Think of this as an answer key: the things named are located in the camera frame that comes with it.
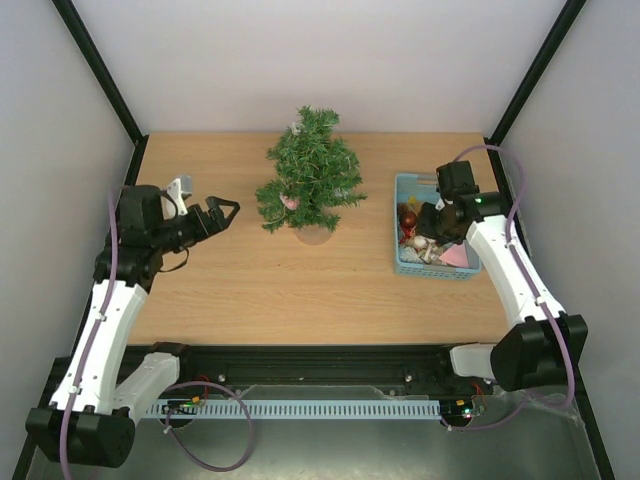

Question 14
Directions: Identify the light blue plastic basket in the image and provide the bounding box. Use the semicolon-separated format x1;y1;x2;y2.
393;173;483;280

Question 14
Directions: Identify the pink pompom ornament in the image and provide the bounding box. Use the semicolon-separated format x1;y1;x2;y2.
279;193;300;211

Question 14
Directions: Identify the pink heart ornament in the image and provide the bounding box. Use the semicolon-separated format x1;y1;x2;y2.
439;243;469;268

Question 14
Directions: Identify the wooden tree base disc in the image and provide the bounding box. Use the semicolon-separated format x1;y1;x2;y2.
294;225;332;246

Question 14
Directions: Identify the fairy light wire string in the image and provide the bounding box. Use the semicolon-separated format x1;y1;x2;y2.
264;122;361;221

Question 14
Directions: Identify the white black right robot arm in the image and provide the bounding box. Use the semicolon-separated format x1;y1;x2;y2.
417;160;588;392

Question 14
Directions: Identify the light blue cable duct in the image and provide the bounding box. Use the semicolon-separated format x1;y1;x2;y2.
171;399;441;420

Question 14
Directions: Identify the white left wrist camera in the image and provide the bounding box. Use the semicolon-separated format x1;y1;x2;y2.
163;174;193;218

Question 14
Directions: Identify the small green christmas tree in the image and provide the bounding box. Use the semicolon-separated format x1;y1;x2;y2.
255;106;367;233

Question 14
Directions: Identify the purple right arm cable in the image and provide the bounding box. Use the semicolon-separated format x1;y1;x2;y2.
439;144;577;433

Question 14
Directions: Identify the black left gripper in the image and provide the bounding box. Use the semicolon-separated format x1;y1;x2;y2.
153;195;241;254

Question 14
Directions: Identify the white pompom ornament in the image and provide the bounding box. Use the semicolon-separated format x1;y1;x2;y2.
407;235;430;251

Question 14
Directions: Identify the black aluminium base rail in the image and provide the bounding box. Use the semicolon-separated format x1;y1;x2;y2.
49;343;581;396

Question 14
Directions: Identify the red bauble ornament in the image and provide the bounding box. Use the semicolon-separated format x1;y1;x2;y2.
400;211;418;229

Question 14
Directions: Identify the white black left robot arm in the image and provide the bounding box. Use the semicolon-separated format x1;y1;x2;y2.
26;185;240;478

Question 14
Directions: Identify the white snowflake ornament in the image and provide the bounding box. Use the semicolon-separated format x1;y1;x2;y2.
398;247;423;264

